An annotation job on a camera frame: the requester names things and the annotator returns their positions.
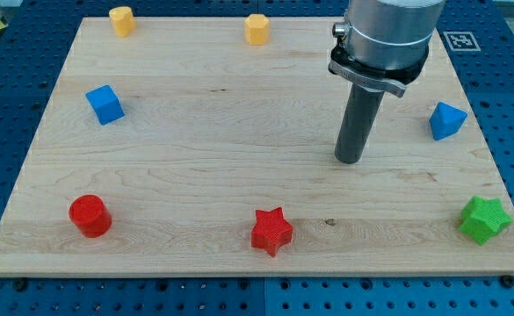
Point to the blue triangular block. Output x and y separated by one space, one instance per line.
446 120

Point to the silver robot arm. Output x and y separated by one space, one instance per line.
382 45

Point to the red cylinder block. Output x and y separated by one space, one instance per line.
90 215

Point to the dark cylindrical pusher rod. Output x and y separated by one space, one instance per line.
360 113

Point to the red star block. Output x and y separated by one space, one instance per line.
271 231

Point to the blue cube block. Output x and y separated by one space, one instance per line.
105 104

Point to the wooden board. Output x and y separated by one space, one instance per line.
214 129

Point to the green star block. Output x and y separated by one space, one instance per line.
483 219

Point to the white fiducial marker tag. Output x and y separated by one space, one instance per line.
462 41

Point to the yellow heart block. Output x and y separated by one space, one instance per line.
122 19

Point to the yellow hexagon block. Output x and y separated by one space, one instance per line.
257 29

